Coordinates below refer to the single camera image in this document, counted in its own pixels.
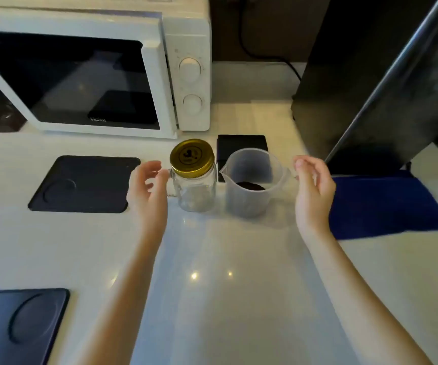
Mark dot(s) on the person's right hand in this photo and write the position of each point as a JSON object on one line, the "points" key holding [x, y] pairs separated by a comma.
{"points": [[316, 201]]}

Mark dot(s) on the person's left hand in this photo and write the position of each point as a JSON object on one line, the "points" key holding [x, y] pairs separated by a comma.
{"points": [[148, 201]]}

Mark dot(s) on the gold metal jar lid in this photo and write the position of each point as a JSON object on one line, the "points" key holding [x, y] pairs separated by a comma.
{"points": [[191, 157]]}

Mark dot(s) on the translucent plastic measuring cup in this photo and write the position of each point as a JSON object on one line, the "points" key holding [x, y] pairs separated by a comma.
{"points": [[249, 205]]}

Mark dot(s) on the dark brown coffee grounds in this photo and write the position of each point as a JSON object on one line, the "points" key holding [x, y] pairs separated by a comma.
{"points": [[250, 186]]}

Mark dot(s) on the person's left forearm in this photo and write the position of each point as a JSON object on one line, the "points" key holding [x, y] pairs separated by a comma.
{"points": [[124, 307]]}

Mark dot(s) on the person's right forearm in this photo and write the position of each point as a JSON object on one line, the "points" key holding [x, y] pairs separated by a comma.
{"points": [[359, 307]]}

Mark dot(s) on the small black scale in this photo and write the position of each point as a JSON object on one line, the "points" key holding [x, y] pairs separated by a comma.
{"points": [[242, 141]]}

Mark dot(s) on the small black square mat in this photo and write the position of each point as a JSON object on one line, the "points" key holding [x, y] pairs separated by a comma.
{"points": [[89, 186]]}

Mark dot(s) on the blue cloth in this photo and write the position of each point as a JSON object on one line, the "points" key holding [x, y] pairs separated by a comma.
{"points": [[386, 205]]}

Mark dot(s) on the white microwave oven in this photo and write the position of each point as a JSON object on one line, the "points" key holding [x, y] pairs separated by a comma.
{"points": [[154, 110]]}

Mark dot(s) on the white microwave knob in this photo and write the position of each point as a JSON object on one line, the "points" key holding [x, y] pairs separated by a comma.
{"points": [[192, 103], [189, 66]]}

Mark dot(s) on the black glossy appliance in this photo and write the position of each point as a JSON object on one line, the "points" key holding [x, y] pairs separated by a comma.
{"points": [[325, 91]]}

